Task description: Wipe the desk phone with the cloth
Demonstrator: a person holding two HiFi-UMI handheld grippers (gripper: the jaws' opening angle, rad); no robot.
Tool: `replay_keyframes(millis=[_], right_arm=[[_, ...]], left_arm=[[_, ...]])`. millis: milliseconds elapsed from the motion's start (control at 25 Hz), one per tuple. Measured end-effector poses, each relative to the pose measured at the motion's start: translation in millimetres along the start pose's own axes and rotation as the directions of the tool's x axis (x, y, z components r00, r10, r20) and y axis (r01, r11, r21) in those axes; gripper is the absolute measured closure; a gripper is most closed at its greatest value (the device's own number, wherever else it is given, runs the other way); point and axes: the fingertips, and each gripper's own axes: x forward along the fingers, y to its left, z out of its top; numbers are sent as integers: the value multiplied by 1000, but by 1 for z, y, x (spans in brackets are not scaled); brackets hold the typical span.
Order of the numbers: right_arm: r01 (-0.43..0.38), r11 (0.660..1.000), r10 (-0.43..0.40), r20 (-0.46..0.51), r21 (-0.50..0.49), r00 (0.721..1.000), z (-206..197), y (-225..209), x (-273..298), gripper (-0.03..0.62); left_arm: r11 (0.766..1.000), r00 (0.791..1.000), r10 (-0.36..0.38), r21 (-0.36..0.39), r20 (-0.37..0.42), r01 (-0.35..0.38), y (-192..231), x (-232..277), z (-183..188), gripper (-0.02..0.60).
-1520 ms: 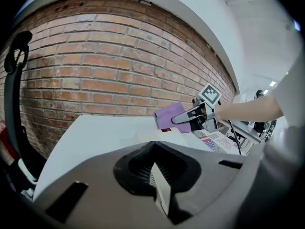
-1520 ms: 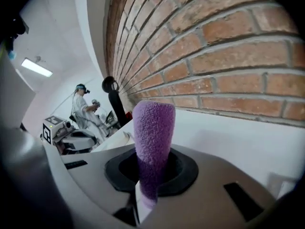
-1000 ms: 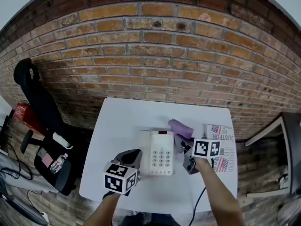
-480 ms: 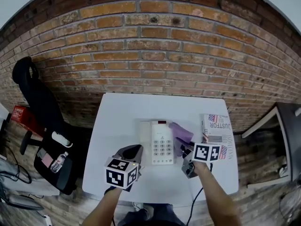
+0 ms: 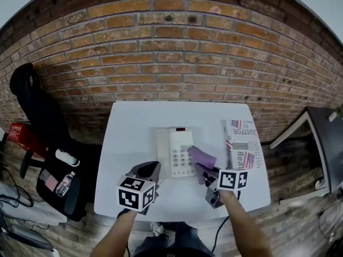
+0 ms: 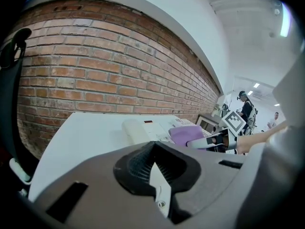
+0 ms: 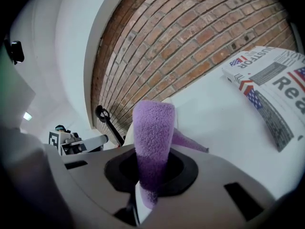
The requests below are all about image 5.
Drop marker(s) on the grey paper piece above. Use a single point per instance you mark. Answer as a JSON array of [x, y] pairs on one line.
[[45, 175]]

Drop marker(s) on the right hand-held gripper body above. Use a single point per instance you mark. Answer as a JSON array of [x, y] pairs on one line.
[[230, 179]]

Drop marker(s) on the white telephone handset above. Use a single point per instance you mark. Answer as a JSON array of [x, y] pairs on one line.
[[163, 154]]

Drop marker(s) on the dark grey rounded object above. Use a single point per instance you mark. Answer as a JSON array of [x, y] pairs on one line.
[[26, 238]]

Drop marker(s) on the newspaper print box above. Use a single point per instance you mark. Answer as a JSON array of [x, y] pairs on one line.
[[241, 140]]

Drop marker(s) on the person's left forearm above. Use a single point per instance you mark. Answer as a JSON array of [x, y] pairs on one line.
[[115, 237]]

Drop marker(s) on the small potted plant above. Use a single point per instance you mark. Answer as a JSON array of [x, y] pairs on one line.
[[335, 115]]

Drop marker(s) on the purple cloth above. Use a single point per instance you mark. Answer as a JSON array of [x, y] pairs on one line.
[[201, 157]]

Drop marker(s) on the pink notepad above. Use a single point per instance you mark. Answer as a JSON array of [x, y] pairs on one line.
[[52, 183]]

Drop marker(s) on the person's right forearm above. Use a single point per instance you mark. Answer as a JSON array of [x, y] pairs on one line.
[[244, 223]]

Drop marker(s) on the person's left shoe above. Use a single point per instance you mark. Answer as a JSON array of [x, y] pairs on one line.
[[157, 228]]

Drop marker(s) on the black desk with white frame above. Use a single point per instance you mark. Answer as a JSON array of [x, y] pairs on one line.
[[329, 149]]

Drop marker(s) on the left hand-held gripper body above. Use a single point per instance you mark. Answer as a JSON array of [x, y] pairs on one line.
[[131, 194]]

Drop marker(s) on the black office chair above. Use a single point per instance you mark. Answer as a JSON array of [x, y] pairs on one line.
[[43, 122]]

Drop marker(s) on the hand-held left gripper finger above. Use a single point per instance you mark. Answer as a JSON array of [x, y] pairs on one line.
[[159, 174], [132, 171]]

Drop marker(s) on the black wristband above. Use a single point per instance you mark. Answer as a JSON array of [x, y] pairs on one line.
[[123, 213]]

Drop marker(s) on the person's dark trousers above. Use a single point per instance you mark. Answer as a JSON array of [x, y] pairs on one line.
[[185, 240]]

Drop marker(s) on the white desk telephone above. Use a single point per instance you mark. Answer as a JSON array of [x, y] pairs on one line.
[[182, 143]]

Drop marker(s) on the red plastic crate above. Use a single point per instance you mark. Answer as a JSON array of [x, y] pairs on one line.
[[21, 135]]

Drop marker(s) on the clear plastic water bottle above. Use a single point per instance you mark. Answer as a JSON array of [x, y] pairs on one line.
[[64, 185]]

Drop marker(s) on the white oval case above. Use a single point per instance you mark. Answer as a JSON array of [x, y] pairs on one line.
[[65, 156]]

